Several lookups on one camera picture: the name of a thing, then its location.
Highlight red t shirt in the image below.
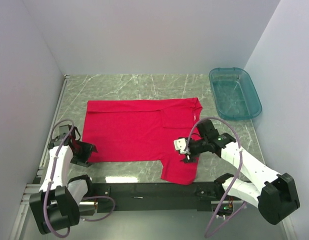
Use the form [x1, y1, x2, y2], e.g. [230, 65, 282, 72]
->
[82, 97, 203, 185]

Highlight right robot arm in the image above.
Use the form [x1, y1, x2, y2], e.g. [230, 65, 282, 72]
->
[173, 119, 300, 225]

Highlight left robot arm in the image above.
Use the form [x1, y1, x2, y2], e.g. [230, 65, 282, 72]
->
[29, 124, 97, 235]

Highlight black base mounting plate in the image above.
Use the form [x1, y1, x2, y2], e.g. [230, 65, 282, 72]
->
[64, 182, 244, 213]

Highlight teal plastic bin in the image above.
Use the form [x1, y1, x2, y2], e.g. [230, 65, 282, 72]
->
[208, 67, 263, 121]

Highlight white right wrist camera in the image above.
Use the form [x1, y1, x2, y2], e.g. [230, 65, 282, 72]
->
[173, 138, 190, 155]

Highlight aluminium frame rail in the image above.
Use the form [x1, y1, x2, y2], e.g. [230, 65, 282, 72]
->
[21, 181, 287, 205]

